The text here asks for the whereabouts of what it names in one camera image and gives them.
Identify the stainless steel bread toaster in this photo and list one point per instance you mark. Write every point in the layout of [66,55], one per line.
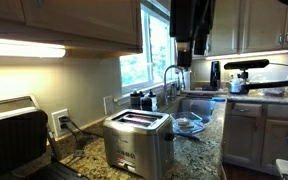
[140,142]

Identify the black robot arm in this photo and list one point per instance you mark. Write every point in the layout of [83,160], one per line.
[191,22]

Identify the black soap dispenser bottle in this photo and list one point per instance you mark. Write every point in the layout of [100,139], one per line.
[135,99]

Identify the dark soap dispenser bottle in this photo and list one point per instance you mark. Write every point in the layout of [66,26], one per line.
[149,102]

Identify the chrome kitchen faucet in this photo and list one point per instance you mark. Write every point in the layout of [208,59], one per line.
[170,88]

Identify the clear glass food container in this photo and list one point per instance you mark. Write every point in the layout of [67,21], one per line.
[187,123]

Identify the stainless steel sink basin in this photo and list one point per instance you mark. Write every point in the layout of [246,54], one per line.
[201,107]

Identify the black tall coffee appliance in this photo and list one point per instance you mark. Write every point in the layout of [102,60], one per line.
[215,75]

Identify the upper wooden cabinet left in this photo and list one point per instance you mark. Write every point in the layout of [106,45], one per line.
[103,26]

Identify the under-cabinet light strip right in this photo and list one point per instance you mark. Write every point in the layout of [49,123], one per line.
[244,55]

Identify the under-cabinet light strip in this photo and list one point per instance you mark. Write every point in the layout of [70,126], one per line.
[244,55]
[30,49]

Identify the silver kettle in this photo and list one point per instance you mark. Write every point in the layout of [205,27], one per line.
[235,85]

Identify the upper wooden cabinets right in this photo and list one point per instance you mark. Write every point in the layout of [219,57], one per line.
[247,26]

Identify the lower wooden cabinet drawers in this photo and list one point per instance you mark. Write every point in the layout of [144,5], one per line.
[255,135]

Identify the black panini grill press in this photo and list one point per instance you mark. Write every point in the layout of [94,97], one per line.
[24,134]

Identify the under-cabinet light strip left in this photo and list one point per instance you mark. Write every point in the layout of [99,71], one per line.
[30,49]

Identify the white wall light switch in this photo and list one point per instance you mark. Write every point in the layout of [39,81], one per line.
[108,105]

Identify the white wall power outlet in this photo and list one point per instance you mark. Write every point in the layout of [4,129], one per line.
[59,131]

